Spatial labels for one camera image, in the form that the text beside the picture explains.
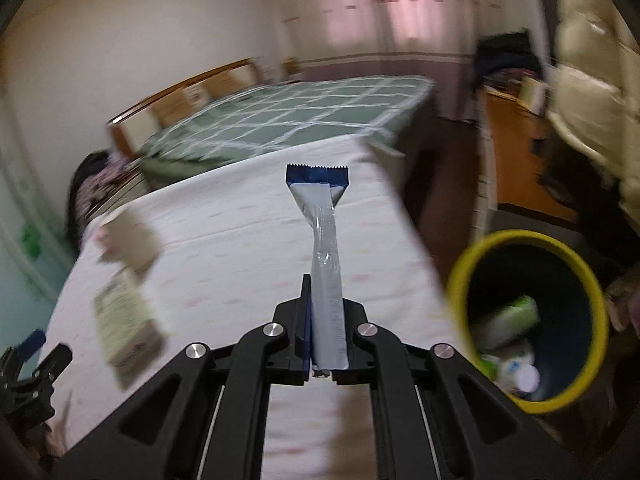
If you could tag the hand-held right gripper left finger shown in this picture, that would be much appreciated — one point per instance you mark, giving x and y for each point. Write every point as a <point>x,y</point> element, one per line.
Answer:
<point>305,310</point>

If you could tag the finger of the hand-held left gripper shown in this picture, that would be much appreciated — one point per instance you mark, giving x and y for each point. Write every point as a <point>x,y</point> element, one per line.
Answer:
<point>55,360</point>
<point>31,341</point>

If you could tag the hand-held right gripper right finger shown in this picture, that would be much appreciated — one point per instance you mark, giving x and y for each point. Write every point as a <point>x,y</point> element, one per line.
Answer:
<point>356,345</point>

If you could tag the blue silver wrapper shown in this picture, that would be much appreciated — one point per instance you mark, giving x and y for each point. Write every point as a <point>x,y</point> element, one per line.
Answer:
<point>327,285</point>

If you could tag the green white bottle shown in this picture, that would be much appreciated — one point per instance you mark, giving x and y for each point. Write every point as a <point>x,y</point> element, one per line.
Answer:
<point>510,317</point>

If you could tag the yellow rimmed dark bin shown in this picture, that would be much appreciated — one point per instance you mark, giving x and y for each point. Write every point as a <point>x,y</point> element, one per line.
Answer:
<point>575,310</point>

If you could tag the pale green packet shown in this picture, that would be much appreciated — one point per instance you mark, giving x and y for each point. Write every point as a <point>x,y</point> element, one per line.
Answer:
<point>125,325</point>

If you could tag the sliding door wardrobe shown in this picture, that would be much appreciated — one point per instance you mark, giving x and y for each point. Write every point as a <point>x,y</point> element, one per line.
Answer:
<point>25,220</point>

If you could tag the white paper cup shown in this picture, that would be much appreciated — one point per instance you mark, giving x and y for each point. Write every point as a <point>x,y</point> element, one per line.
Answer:
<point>132,240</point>

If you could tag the pile of dark clothes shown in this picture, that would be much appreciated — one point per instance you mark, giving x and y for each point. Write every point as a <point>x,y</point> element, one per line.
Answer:
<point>95,190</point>

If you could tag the white round container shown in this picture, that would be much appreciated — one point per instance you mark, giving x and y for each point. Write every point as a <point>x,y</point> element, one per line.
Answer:
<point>520,370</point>

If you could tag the green checked blanket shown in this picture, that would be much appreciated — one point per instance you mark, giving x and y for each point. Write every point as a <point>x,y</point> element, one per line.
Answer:
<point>280,115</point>

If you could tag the wooden bed headboard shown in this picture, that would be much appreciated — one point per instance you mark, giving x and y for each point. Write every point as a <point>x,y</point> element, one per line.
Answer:
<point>125,130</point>

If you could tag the brown pillow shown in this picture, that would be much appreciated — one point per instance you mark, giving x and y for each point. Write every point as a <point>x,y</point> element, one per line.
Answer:
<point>227,85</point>
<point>175,107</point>

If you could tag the small wooden nightstand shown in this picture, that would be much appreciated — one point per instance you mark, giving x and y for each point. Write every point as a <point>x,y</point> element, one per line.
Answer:
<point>291,67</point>

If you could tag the wooden desk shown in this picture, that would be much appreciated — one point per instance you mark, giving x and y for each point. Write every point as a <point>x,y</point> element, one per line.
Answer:
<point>515,160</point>

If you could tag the pink white curtains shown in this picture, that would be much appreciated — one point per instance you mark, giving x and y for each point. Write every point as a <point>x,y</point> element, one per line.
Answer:
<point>400,20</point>

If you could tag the green book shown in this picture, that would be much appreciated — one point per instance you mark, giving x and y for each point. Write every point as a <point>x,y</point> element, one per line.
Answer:
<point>534,95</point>

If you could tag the black bag pile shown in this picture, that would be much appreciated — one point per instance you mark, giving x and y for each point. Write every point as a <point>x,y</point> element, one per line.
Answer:
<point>505,57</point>

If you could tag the cream puffy jacket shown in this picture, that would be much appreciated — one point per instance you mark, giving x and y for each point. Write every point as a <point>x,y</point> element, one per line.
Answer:
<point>595,85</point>

